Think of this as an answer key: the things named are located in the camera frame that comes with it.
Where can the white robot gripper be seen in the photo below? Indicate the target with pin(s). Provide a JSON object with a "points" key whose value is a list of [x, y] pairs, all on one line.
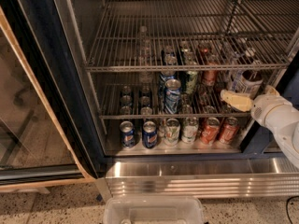
{"points": [[263, 107]]}

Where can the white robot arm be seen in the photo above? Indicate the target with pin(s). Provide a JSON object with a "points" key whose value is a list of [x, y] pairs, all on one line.
{"points": [[273, 112]]}

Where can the red can middle shelf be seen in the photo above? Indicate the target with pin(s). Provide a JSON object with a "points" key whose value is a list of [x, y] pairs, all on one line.
{"points": [[209, 77]]}

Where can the green can middle shelf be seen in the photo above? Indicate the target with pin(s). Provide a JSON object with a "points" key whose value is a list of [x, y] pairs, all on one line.
{"points": [[189, 81]]}

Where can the blue white can middle shelf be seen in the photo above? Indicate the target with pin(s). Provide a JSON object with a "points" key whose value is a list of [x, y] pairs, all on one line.
{"points": [[171, 96]]}

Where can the clear bottle back shelf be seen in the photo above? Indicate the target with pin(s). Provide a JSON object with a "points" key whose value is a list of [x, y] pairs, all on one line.
{"points": [[144, 55]]}

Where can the stainless steel fridge base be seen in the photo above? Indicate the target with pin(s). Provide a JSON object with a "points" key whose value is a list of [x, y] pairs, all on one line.
{"points": [[213, 179]]}

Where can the glass fridge door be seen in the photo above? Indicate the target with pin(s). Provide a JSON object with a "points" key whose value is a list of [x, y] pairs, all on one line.
{"points": [[34, 151]]}

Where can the red can bottom right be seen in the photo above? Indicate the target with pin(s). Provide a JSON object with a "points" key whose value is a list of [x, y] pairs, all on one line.
{"points": [[229, 130]]}

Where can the red can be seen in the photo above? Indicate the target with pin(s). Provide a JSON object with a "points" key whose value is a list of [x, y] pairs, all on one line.
{"points": [[210, 131], [229, 130]]}

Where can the red can bottom left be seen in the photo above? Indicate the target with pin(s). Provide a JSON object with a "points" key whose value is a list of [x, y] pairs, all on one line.
{"points": [[210, 131]]}

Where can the white green can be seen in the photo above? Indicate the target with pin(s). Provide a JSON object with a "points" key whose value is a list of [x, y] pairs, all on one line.
{"points": [[189, 130], [171, 132]]}

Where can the white green can bottom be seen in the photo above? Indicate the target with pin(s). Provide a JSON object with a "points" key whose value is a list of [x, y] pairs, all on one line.
{"points": [[171, 132]]}

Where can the blue pepsi can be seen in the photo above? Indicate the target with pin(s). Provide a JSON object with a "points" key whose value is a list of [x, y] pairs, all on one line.
{"points": [[149, 134], [127, 130]]}

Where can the blue pepsi can left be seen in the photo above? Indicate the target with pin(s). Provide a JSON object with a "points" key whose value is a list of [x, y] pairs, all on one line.
{"points": [[127, 130]]}

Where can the clear plastic bin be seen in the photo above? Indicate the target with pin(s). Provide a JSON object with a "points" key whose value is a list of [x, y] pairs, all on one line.
{"points": [[153, 210]]}

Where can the middle wire fridge shelf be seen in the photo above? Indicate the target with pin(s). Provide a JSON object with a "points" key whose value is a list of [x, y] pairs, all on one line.
{"points": [[133, 101]]}

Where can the wire fridge shelf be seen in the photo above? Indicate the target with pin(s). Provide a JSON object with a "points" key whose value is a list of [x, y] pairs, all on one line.
{"points": [[133, 101], [195, 35]]}

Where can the upper wire fridge shelf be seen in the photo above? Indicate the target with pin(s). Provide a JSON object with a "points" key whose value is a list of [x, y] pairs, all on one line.
{"points": [[195, 35]]}

